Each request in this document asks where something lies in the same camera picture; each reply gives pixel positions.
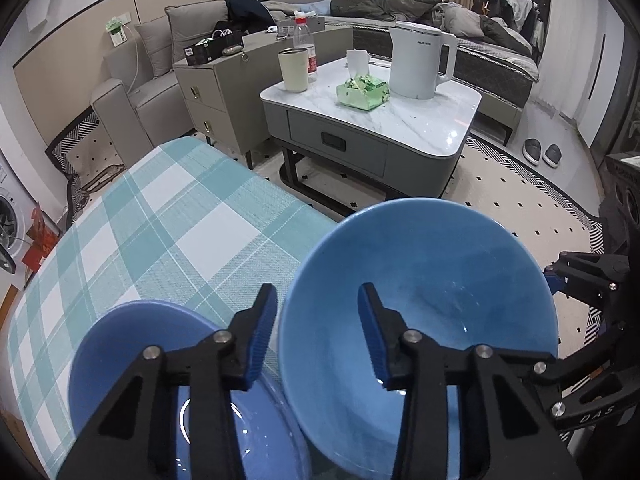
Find white wall box green pack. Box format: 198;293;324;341
104;12;134;49

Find blue ribbed bowl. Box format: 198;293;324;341
277;198;559;480
67;299;312;480

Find small red cardboard box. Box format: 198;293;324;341
22;204;62;269

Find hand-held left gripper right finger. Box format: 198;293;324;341
358;282;586;480

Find dark green clothes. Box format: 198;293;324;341
329;0;444;24

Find grey side cabinet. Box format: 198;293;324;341
172;26;355;169

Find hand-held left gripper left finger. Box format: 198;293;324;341
55;284;278;480

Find marble top coffee table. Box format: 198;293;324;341
259;54;484;212

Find white washing machine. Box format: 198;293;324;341
0;162;32;277

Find teal white checked tablecloth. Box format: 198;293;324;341
7;137;342;480

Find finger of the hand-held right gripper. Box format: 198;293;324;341
520;322;629;431
545;251;631;313

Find green tissue pack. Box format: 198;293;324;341
335;50;391;111

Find cream tumbler cup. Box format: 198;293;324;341
277;47;311;94

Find grey sofa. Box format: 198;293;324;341
91;0;542;152

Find white electric kettle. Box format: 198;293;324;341
388;21;459;101

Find grey sofa pillow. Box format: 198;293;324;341
134;15;174;79
164;0;234;59

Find black box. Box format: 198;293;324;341
183;34;246;67

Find black jacket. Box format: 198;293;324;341
224;0;277;37

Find clear plastic bottle red cap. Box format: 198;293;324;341
292;10;320;84

